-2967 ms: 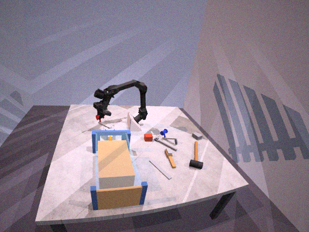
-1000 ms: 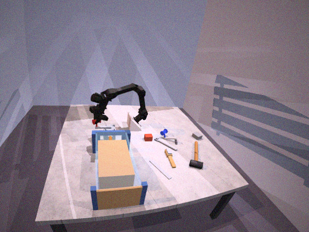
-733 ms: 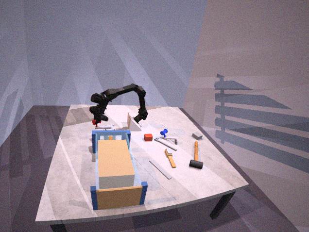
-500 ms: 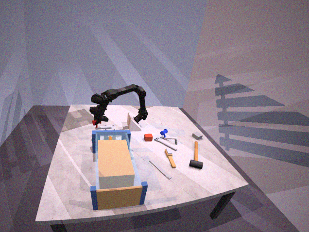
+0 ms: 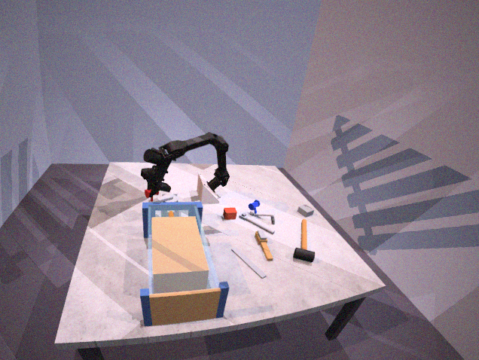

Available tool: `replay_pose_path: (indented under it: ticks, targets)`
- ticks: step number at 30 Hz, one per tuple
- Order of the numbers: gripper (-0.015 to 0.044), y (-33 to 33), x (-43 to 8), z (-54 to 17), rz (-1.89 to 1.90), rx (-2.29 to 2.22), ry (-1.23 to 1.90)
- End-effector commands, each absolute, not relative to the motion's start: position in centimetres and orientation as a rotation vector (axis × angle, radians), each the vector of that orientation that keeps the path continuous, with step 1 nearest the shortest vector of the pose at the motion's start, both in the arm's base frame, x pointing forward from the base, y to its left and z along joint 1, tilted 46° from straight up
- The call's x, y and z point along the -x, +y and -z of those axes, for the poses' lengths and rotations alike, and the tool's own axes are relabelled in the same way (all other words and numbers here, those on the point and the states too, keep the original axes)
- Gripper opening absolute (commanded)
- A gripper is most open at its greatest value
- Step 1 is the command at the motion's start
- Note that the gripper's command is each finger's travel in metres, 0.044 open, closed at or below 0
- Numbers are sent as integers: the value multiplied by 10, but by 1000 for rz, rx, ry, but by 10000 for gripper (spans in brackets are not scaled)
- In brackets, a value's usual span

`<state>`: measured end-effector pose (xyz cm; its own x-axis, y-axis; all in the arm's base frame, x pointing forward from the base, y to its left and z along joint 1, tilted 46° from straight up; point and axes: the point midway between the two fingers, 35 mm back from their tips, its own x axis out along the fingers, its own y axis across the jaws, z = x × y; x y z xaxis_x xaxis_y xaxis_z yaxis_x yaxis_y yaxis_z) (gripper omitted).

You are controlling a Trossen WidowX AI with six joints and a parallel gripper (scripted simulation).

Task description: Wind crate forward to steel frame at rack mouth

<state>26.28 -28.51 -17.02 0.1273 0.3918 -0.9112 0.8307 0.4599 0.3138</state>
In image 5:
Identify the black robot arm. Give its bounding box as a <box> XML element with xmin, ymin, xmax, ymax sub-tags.
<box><xmin>141</xmin><ymin>133</ymin><xmax>230</xmax><ymax>193</ymax></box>

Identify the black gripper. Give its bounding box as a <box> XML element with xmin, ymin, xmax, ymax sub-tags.
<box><xmin>147</xmin><ymin>165</ymin><xmax>171</xmax><ymax>197</ymax></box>

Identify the black mallet with wooden handle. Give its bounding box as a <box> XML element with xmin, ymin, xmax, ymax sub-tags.
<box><xmin>293</xmin><ymin>219</ymin><xmax>316</xmax><ymax>262</ymax></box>

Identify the grey flat bar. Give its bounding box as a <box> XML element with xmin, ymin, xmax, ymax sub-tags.
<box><xmin>231</xmin><ymin>247</ymin><xmax>266</xmax><ymax>279</ymax></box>

